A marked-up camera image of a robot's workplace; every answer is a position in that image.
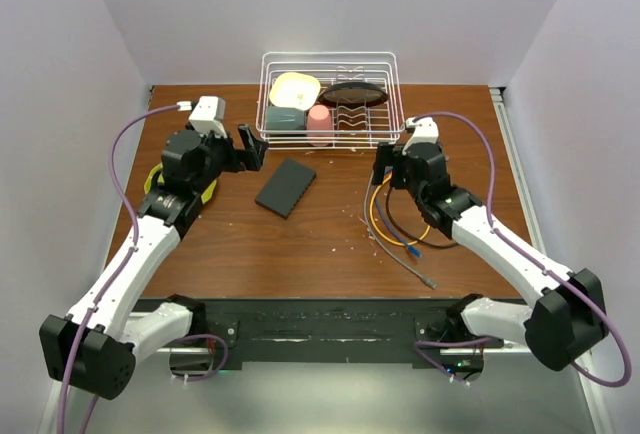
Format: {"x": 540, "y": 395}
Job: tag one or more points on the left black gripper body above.
{"x": 221, "y": 154}

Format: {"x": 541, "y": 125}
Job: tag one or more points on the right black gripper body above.
{"x": 400, "y": 180}

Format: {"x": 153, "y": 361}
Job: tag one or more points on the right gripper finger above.
{"x": 378, "y": 176}
{"x": 384, "y": 156}

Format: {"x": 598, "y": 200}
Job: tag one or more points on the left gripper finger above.
{"x": 249, "y": 140}
{"x": 253, "y": 157}

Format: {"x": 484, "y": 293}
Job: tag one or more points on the black network switch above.
{"x": 284, "y": 189}

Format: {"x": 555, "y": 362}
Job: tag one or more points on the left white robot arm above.
{"x": 95, "y": 347}

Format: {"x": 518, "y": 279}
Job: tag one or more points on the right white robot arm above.
{"x": 561, "y": 317}

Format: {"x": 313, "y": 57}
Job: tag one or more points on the teal square cup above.
{"x": 284, "y": 119}

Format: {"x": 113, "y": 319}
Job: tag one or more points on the green polka dot plate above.
{"x": 150, "y": 181}

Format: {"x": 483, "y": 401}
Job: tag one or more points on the yellow square bowl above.
{"x": 294, "y": 90}

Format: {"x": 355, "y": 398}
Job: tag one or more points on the pink cup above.
{"x": 319, "y": 125}

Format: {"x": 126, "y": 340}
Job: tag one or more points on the dark brown plate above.
{"x": 353, "y": 94}

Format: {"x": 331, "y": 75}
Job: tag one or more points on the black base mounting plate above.
{"x": 373, "y": 330}

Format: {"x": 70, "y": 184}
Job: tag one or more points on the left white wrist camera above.
{"x": 208, "y": 116}

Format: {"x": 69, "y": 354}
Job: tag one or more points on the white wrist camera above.
{"x": 421, "y": 130}
{"x": 208, "y": 116}

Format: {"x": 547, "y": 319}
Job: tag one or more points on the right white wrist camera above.
{"x": 421, "y": 130}

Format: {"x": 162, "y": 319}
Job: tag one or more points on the white wire dish rack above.
{"x": 353, "y": 129}

